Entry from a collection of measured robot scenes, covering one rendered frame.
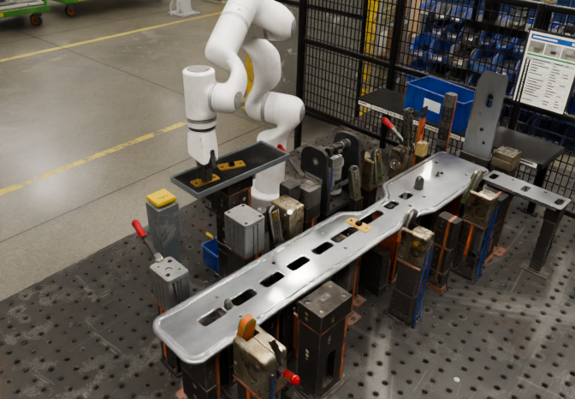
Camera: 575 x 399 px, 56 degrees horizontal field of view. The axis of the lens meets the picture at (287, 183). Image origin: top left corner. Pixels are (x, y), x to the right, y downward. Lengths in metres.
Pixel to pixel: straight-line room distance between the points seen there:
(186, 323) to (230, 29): 0.80
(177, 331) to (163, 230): 0.33
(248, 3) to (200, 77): 0.32
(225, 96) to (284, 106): 0.63
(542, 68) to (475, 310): 1.00
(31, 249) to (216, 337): 2.29
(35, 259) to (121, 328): 1.65
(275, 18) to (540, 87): 1.16
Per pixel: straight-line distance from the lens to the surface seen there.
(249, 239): 1.52
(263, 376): 1.22
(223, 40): 1.54
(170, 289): 1.42
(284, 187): 1.70
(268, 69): 1.90
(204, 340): 1.33
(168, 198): 1.53
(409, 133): 2.07
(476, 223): 1.95
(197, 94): 1.44
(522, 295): 2.08
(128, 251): 2.13
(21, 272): 3.34
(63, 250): 3.42
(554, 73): 2.37
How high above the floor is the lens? 1.96
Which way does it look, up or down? 30 degrees down
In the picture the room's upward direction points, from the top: 2 degrees clockwise
